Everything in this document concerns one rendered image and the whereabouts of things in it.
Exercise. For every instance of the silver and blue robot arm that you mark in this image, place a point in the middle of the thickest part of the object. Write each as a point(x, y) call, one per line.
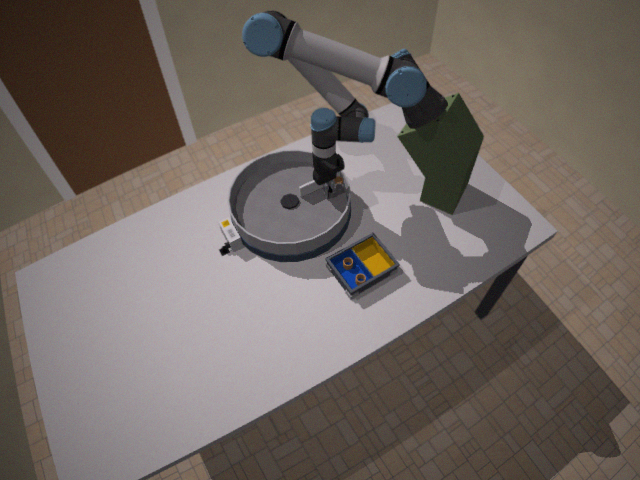
point(264, 34)

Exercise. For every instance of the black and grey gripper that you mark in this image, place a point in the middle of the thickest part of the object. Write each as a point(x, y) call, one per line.
point(330, 163)

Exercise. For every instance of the blue and yellow divided bin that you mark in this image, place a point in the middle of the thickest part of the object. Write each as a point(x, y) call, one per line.
point(375, 256)

